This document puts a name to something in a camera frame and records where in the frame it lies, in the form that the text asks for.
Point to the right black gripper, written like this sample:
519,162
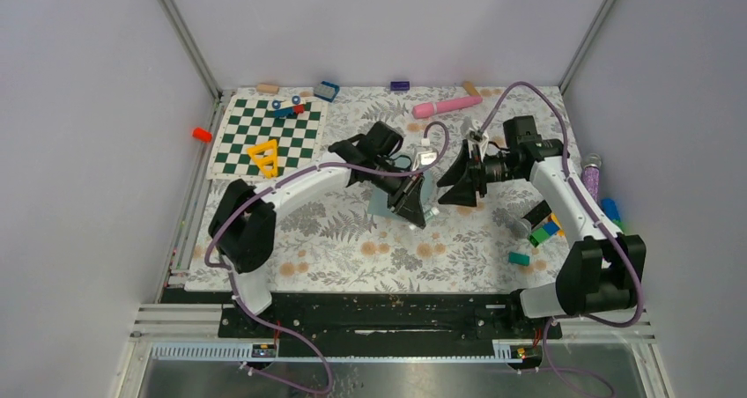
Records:
463,193

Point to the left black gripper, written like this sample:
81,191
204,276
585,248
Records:
406,201

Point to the teal green envelope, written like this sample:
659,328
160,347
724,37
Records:
378,203

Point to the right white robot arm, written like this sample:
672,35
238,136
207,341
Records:
603,268

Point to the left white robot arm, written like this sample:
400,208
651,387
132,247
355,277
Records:
243,227

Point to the floral patterned table mat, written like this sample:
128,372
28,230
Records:
333,244

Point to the pink marker pen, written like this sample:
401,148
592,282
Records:
428,109

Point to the beige wooden cylinder right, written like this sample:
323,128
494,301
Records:
470,89

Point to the beige wooden cylinder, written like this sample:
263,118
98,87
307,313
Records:
470,89
267,88

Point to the teal small block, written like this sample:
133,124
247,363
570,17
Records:
519,259

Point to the colourful stacked block toy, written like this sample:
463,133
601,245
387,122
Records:
551,227

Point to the purple lego brick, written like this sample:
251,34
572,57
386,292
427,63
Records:
399,86

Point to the purple glitter microphone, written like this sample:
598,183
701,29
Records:
591,174

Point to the blue grey lego brick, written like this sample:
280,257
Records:
326,91

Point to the blue red toy car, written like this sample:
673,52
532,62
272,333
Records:
284,108

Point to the green white chessboard mat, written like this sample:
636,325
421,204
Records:
248,122

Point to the beige wooden cylinder left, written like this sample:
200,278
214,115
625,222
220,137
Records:
267,88

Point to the red cylinder block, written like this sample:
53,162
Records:
202,135

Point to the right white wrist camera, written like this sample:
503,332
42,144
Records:
475,135

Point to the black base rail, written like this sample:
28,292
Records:
387,324

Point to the yellow triangle frame toy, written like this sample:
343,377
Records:
264,157

